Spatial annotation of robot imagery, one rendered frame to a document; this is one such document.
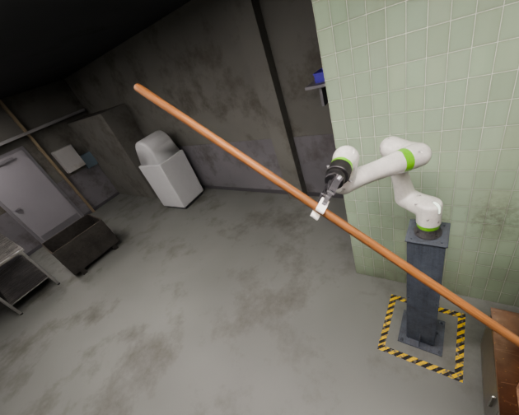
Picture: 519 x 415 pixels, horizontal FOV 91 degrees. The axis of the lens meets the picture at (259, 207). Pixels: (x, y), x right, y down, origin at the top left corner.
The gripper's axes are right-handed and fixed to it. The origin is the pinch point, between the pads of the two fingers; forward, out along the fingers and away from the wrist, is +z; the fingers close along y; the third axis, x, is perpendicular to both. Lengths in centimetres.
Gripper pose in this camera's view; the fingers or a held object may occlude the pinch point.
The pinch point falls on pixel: (320, 208)
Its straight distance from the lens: 90.8
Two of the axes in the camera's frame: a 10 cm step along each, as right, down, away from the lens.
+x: -8.3, -5.6, 0.7
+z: -4.7, 6.3, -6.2
